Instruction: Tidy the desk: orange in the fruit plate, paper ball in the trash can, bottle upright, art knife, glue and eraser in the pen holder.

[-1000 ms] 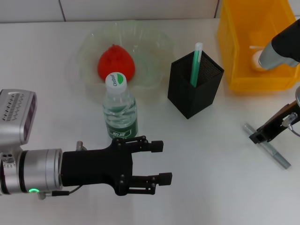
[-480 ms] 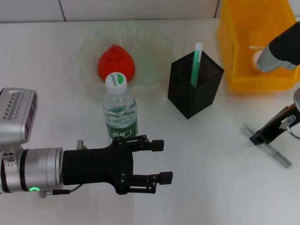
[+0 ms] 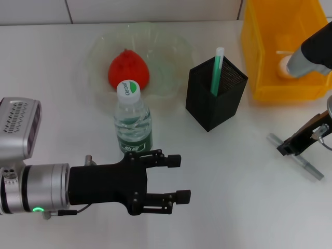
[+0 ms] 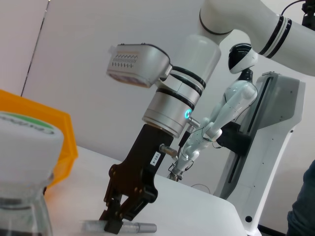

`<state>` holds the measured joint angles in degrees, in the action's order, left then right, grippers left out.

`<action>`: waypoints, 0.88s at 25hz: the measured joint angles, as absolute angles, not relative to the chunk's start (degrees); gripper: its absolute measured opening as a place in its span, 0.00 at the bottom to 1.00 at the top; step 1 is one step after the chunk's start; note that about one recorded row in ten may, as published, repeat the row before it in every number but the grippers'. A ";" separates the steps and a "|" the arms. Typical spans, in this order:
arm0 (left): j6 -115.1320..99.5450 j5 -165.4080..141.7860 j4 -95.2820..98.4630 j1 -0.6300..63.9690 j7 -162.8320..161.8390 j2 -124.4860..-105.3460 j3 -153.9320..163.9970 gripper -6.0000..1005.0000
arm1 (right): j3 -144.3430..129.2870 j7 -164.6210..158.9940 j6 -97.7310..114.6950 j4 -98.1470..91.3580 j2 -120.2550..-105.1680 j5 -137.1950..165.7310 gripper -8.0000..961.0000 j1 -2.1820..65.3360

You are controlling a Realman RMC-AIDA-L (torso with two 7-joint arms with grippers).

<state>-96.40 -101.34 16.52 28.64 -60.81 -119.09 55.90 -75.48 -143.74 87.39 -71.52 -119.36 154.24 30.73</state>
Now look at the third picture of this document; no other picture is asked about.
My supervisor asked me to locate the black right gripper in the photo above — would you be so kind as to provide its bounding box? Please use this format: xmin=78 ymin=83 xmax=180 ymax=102
xmin=276 ymin=110 xmax=332 ymax=157

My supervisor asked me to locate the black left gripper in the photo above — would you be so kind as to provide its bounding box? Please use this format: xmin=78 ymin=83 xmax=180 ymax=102
xmin=67 ymin=148 xmax=192 ymax=216

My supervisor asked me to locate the grey silver pen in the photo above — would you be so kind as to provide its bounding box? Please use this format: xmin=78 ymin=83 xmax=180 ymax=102
xmin=268 ymin=132 xmax=325 ymax=182

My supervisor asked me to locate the clear green-label water bottle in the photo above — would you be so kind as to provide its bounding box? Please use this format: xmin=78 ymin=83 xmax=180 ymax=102
xmin=114 ymin=80 xmax=154 ymax=155

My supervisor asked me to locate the white paper ball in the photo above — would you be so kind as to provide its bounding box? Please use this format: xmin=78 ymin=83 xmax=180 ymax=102
xmin=277 ymin=56 xmax=295 ymax=78

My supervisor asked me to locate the black mesh pen holder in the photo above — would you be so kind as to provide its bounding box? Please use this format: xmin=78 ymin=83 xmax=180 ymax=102
xmin=185 ymin=53 xmax=249 ymax=132

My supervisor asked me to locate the red-orange toy fruit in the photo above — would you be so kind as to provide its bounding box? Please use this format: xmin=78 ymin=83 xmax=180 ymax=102
xmin=108 ymin=48 xmax=150 ymax=91

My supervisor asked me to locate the clear wavy fruit plate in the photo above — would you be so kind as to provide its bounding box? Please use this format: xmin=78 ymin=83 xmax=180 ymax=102
xmin=85 ymin=22 xmax=194 ymax=106

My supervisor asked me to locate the yellow plastic bin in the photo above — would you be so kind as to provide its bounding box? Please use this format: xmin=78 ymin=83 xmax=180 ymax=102
xmin=240 ymin=0 xmax=332 ymax=101

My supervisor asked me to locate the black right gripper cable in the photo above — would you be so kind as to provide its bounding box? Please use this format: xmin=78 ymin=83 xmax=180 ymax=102
xmin=312 ymin=123 xmax=332 ymax=151

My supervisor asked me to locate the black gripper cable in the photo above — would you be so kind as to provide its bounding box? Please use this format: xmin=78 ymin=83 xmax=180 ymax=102
xmin=312 ymin=123 xmax=332 ymax=151
xmin=43 ymin=203 xmax=91 ymax=220

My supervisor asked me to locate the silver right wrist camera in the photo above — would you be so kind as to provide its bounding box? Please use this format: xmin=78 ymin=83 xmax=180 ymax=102
xmin=286 ymin=20 xmax=332 ymax=78

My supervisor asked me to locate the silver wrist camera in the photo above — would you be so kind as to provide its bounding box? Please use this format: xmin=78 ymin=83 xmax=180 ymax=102
xmin=0 ymin=97 xmax=42 ymax=169
xmin=286 ymin=20 xmax=332 ymax=78

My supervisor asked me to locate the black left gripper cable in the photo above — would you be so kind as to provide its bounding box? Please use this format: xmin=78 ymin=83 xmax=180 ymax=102
xmin=43 ymin=203 xmax=91 ymax=220

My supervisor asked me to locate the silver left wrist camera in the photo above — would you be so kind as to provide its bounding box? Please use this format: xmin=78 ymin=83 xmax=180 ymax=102
xmin=0 ymin=97 xmax=42 ymax=169

